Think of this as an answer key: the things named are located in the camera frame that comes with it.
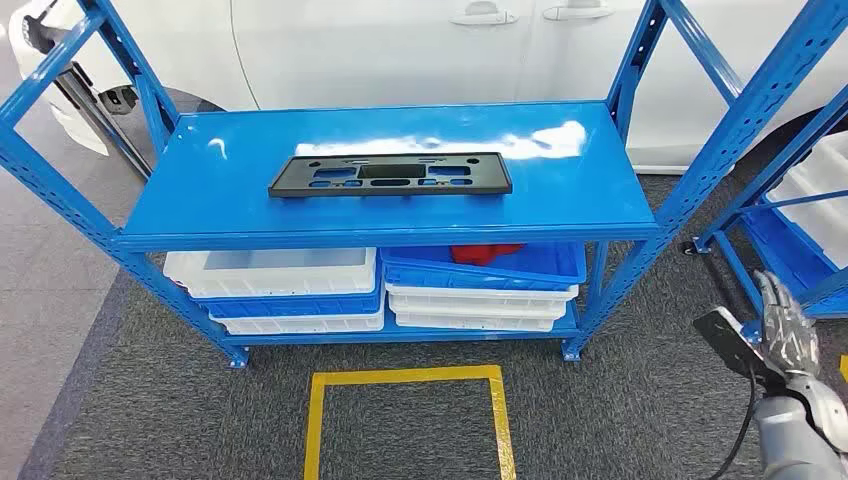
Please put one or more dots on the white plastic bin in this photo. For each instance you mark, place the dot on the white plastic bin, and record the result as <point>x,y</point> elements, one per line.
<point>821,199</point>

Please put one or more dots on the white car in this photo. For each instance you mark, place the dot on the white car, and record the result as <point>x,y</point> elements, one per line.
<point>397,53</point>

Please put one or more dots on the white plastic tray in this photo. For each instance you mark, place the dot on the white plastic tray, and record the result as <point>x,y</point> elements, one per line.
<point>298,324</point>
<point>477,308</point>
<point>477,293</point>
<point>278,283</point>
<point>477,322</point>

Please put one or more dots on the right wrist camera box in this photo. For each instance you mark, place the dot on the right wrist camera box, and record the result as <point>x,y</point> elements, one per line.
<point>735,344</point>

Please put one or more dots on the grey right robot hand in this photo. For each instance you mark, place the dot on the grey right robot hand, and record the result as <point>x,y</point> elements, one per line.
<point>792,338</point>

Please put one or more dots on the blue plastic tray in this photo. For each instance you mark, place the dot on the blue plastic tray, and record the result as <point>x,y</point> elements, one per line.
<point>291,307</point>
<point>457,275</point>

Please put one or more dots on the blue metal shelf rack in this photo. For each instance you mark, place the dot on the blue metal shelf rack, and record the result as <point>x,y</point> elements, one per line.
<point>397,218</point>
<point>782,258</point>

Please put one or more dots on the black plastic frame part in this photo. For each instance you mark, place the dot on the black plastic frame part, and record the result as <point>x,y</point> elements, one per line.
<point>291,185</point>

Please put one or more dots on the red plastic part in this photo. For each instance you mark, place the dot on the red plastic part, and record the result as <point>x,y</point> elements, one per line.
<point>484,254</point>

